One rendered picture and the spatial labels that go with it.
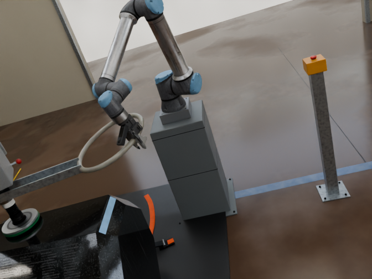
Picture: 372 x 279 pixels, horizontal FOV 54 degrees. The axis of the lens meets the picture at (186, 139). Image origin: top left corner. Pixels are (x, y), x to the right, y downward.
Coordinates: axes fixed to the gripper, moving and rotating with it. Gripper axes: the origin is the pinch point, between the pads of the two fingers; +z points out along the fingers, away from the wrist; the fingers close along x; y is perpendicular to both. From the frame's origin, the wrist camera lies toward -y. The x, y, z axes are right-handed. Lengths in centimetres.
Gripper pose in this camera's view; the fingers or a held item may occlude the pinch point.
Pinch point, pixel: (140, 148)
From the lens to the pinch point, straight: 209.0
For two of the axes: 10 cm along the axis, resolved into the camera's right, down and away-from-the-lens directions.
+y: 4.8, -7.0, 5.3
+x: -7.2, 0.4, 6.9
